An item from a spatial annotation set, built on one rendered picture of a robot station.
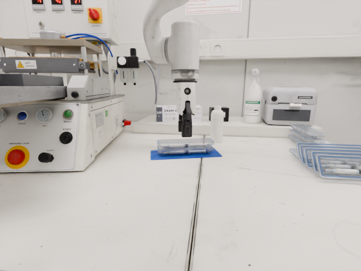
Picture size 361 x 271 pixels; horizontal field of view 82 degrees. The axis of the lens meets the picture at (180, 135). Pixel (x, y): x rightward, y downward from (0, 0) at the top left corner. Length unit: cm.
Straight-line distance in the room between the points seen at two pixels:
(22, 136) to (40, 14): 55
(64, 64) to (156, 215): 55
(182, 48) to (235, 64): 67
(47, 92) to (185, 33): 38
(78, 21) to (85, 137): 54
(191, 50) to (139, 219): 46
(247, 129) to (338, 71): 64
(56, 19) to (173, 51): 56
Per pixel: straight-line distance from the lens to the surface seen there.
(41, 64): 80
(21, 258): 38
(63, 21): 104
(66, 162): 62
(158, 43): 66
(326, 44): 135
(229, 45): 122
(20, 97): 51
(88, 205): 45
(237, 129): 96
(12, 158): 68
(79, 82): 67
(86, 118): 63
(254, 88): 105
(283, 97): 102
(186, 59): 63
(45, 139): 66
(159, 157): 67
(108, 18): 99
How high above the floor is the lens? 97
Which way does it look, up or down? 13 degrees down
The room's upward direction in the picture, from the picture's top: straight up
